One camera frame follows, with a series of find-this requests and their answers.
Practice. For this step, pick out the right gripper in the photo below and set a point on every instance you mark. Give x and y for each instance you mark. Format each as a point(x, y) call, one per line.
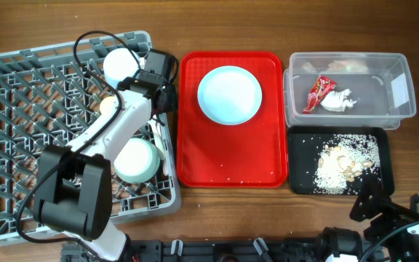
point(394, 217)

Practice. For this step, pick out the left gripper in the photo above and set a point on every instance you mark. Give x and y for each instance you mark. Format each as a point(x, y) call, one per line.
point(173, 103)

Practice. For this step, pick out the light blue bowl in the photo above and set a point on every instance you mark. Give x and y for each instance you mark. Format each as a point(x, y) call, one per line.
point(120, 64)

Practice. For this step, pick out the white plastic spoon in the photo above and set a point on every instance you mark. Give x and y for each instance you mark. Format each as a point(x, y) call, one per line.
point(157, 139)

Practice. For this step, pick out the yellow plastic cup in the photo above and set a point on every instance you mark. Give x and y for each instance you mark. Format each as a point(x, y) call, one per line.
point(108, 105)

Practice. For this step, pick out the light blue plate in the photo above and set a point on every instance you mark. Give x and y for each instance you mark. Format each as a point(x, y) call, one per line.
point(229, 95)

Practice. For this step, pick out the green bowl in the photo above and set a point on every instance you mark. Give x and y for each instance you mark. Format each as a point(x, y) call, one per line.
point(138, 161)

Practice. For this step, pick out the white tissue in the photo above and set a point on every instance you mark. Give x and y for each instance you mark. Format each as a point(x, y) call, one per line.
point(338, 101)

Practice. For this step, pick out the red strawberry snack wrapper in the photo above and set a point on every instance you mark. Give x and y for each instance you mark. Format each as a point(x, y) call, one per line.
point(322, 87)

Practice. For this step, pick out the white plastic fork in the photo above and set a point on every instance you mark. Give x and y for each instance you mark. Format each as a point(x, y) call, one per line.
point(165, 168)

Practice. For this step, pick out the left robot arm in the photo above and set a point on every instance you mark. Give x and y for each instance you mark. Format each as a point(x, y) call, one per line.
point(73, 193)

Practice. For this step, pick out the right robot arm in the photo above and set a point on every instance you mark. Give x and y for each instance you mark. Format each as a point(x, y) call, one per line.
point(335, 244)

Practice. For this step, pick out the grey dishwasher rack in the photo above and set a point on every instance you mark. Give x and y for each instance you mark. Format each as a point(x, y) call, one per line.
point(49, 96)

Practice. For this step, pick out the spilled rice pile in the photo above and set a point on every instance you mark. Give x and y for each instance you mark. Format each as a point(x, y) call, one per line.
point(344, 161)

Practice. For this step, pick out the black tray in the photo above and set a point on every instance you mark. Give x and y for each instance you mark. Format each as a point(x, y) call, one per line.
point(305, 143)

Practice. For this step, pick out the clear plastic bin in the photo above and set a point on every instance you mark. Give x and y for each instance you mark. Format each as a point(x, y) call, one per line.
point(380, 83)

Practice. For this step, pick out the red plastic tray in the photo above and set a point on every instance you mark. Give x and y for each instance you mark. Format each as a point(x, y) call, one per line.
point(252, 154)

